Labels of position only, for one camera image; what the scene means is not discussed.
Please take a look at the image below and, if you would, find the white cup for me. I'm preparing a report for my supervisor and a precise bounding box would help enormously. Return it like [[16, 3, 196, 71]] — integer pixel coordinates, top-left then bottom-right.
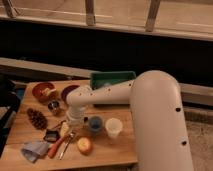
[[105, 118, 123, 139]]

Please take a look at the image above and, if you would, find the grey folded cloth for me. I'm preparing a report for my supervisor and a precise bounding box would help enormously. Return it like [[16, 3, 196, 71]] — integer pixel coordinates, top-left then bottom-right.
[[21, 141, 49, 163]]

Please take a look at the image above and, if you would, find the purple bowl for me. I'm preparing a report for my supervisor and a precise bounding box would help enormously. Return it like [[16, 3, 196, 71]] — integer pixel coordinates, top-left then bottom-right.
[[61, 85, 79, 103]]

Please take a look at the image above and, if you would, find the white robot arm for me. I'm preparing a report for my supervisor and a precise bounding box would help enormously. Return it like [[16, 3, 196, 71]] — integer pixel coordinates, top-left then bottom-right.
[[66, 70, 194, 171]]

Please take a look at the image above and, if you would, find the pine cone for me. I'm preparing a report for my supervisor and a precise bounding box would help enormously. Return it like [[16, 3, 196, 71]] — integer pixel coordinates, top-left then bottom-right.
[[27, 108, 48, 130]]

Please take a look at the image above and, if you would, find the orange bowl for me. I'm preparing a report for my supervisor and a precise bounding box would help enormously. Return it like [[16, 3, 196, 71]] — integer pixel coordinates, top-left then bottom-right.
[[32, 82, 57, 103]]

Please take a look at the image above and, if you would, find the green plastic bin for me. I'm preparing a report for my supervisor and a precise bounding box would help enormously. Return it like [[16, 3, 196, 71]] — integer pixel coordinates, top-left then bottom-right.
[[90, 71, 136, 90]]

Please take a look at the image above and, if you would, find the small black tray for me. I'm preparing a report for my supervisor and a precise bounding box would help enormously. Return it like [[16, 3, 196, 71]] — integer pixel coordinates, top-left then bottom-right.
[[43, 129, 60, 143]]

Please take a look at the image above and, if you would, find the silver spoon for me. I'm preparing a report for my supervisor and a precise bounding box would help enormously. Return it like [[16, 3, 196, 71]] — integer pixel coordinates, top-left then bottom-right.
[[59, 131, 77, 160]]

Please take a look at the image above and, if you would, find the blue cup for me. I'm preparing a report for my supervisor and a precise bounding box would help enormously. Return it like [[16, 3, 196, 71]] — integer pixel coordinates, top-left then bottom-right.
[[88, 116, 103, 134]]

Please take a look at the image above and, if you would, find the orange handled utensil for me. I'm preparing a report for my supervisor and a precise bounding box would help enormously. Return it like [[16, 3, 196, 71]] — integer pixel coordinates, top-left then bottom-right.
[[47, 134, 69, 158]]

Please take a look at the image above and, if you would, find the small metal cup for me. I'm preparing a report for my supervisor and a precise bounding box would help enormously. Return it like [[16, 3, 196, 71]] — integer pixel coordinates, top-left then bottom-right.
[[48, 100, 61, 115]]

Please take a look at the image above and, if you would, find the yellow object in bowl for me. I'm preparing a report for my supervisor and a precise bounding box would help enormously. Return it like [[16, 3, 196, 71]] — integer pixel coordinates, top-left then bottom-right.
[[41, 88, 56, 97]]

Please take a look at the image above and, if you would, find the orange fruit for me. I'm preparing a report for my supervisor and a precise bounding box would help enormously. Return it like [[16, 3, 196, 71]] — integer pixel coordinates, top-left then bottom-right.
[[77, 137, 93, 155]]

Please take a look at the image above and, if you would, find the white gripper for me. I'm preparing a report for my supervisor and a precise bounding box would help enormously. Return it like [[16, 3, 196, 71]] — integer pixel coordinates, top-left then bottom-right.
[[60, 107, 86, 137]]

